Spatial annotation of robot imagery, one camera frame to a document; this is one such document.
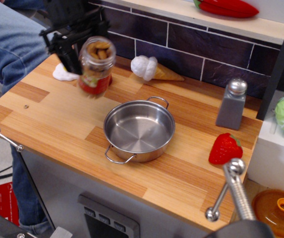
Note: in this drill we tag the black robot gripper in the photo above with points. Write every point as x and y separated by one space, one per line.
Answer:
72 21

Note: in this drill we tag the almond jar with red label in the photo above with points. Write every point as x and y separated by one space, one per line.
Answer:
97 57

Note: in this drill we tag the stainless steel pot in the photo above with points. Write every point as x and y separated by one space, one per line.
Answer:
138 131

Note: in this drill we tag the orange pot lid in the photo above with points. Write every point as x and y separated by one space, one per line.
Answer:
268 207

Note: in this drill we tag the white toy fried egg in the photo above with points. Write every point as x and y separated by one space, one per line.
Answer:
61 74

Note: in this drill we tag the person in blue jeans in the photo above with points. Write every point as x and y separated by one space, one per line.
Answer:
22 49

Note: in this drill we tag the red toy object behind jar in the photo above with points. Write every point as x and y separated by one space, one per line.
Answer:
110 80

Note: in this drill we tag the toy ice cream cone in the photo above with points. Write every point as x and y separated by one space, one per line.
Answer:
148 68

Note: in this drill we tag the red box on floor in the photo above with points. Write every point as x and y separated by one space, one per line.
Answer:
8 203

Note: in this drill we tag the red toy chili pepper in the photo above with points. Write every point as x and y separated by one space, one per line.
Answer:
231 8

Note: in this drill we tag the grey oven control panel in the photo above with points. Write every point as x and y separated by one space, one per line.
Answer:
104 222

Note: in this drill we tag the grey salt shaker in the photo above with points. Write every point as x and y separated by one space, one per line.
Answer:
232 106

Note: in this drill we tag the red toy strawberry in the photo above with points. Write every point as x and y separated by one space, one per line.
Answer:
225 148

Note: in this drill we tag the right metal clamp screw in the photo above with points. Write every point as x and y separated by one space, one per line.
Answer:
232 171

